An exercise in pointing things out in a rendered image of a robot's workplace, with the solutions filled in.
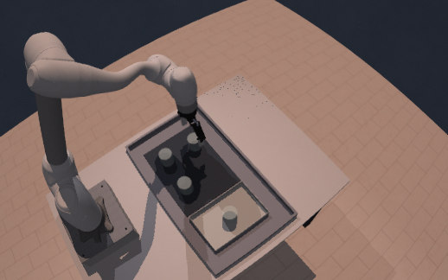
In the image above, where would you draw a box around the translucent grey cylinder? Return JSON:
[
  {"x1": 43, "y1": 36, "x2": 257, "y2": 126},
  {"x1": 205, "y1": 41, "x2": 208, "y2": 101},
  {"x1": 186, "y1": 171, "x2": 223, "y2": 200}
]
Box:
[
  {"x1": 158, "y1": 148, "x2": 174, "y2": 167},
  {"x1": 187, "y1": 132, "x2": 202, "y2": 151},
  {"x1": 222, "y1": 206, "x2": 238, "y2": 224},
  {"x1": 177, "y1": 176, "x2": 194, "y2": 195}
]

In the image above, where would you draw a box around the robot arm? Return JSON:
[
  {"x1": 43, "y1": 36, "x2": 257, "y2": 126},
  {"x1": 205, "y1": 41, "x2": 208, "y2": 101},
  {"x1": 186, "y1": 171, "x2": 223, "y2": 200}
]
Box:
[{"x1": 23, "y1": 32, "x2": 198, "y2": 243}]

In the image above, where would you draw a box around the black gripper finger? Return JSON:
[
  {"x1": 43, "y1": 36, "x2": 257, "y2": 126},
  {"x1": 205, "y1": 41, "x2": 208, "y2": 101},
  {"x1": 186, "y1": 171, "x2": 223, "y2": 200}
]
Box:
[
  {"x1": 187, "y1": 118, "x2": 206, "y2": 147},
  {"x1": 180, "y1": 114, "x2": 187, "y2": 126}
]

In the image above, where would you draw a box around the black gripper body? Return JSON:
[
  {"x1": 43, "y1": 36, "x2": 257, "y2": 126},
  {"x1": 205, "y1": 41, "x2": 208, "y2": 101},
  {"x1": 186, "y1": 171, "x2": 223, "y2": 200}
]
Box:
[{"x1": 180, "y1": 109, "x2": 197, "y2": 123}]

